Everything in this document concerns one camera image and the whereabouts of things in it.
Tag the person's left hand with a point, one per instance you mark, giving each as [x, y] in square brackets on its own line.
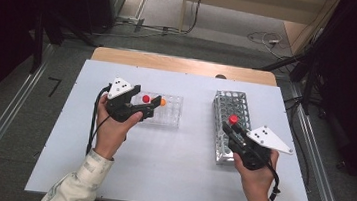
[112, 137]

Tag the dark round table grommet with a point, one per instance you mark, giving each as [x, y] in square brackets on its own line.
[221, 76]

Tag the light wooden furniture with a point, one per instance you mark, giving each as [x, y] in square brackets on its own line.
[243, 3]

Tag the metal test tube rack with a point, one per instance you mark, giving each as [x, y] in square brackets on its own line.
[230, 102]

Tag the person's right hand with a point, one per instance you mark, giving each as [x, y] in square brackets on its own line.
[254, 185]

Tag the black metal stand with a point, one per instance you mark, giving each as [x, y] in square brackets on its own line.
[37, 48]
[308, 87]

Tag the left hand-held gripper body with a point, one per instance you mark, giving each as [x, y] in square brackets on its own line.
[118, 107]

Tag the clear plastic tube rack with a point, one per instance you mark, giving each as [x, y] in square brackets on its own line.
[171, 116]

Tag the grey power strip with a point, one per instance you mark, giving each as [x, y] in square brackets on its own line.
[128, 19]

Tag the orange-capped clear tube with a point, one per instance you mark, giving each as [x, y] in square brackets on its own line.
[163, 102]

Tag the white board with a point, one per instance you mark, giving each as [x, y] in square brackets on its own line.
[176, 167]

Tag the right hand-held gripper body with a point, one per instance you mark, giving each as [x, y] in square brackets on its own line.
[251, 153]

